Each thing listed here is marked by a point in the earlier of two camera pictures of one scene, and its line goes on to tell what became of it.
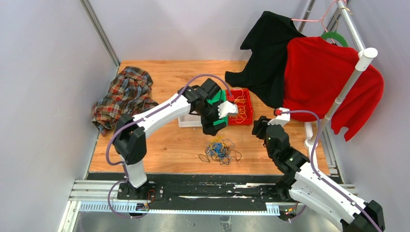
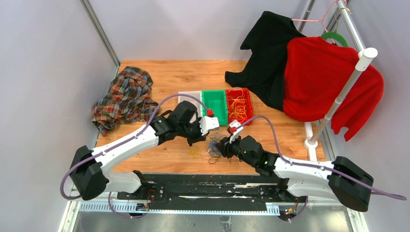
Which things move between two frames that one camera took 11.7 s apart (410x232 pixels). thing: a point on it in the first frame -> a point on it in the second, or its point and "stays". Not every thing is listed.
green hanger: x=329 y=35 stays
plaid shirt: x=129 y=91 stays
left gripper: x=209 y=128 -> x=199 y=137
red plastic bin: x=242 y=99 stays
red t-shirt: x=315 y=72 stays
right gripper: x=260 y=125 -> x=225 y=147
